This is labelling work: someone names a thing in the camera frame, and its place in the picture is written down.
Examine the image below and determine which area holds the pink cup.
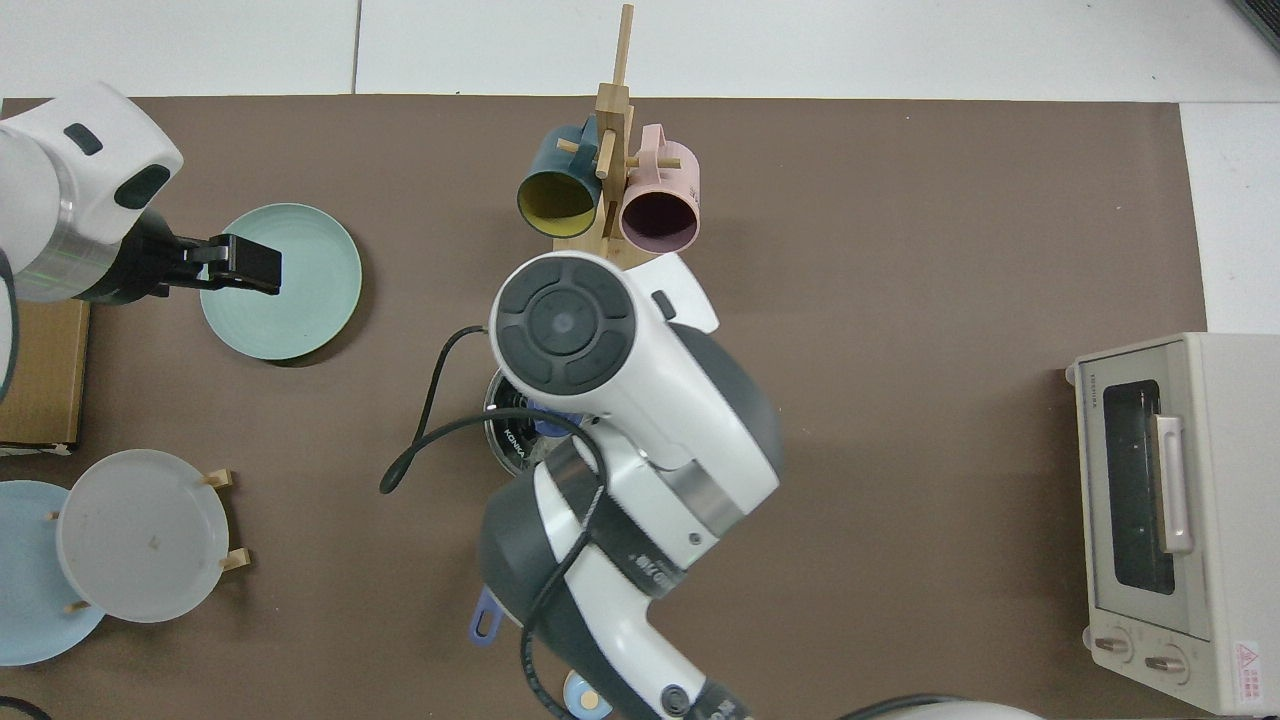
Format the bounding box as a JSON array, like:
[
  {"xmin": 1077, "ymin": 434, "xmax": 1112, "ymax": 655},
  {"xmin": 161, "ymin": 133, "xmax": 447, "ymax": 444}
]
[{"xmin": 619, "ymin": 124, "xmax": 701, "ymax": 255}]

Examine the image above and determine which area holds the glass lid blue knob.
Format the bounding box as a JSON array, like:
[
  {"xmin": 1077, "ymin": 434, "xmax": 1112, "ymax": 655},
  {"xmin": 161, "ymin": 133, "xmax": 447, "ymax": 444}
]
[{"xmin": 483, "ymin": 370, "xmax": 606, "ymax": 483}]

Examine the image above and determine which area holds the light blue plate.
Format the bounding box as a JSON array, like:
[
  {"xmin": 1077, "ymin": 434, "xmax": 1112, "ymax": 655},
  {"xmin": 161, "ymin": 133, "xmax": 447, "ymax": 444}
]
[{"xmin": 0, "ymin": 480, "xmax": 107, "ymax": 667}]

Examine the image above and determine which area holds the wooden plate rack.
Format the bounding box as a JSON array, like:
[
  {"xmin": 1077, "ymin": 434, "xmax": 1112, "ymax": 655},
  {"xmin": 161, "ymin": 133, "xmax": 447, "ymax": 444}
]
[{"xmin": 45, "ymin": 468, "xmax": 251, "ymax": 614}]

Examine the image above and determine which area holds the teal plate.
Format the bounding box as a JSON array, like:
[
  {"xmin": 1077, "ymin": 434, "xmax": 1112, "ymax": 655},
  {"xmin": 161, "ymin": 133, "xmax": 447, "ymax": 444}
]
[{"xmin": 200, "ymin": 203, "xmax": 363, "ymax": 362}]

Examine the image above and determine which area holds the black pot purple handle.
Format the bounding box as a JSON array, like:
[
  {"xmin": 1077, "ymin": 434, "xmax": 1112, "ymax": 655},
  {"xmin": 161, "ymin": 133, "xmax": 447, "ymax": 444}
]
[{"xmin": 470, "ymin": 365, "xmax": 561, "ymax": 648}]

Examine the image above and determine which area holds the pale toaster oven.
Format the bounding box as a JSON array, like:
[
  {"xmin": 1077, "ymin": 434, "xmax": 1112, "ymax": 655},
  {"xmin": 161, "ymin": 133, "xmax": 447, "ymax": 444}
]
[{"xmin": 1065, "ymin": 330, "xmax": 1280, "ymax": 716}]

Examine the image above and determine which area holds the pale grey plate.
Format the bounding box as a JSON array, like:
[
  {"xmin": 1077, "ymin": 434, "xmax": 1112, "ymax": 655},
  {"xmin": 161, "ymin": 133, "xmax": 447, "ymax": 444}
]
[{"xmin": 57, "ymin": 449, "xmax": 231, "ymax": 624}]

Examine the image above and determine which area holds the dark teal cup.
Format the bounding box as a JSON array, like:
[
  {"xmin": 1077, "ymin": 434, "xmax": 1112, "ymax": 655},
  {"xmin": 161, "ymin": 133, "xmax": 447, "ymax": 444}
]
[{"xmin": 517, "ymin": 115, "xmax": 605, "ymax": 239}]

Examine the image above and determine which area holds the brown table cloth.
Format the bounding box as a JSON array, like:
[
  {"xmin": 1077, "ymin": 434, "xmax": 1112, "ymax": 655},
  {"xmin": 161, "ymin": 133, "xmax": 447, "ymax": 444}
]
[{"xmin": 0, "ymin": 95, "xmax": 1208, "ymax": 720}]

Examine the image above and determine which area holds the wooden cup stand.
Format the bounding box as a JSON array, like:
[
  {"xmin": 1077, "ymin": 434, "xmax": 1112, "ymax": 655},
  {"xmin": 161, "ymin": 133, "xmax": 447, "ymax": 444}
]
[{"xmin": 552, "ymin": 3, "xmax": 683, "ymax": 272}]

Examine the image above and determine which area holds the wire basket wooden floor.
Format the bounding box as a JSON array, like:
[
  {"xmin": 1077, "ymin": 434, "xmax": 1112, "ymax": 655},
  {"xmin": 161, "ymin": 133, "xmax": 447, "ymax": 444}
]
[{"xmin": 0, "ymin": 297, "xmax": 91, "ymax": 458}]

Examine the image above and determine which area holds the dark flat panel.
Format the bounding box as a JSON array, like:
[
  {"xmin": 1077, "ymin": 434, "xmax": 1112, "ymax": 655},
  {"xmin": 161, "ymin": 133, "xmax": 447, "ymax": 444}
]
[{"xmin": 1228, "ymin": 0, "xmax": 1280, "ymax": 53}]

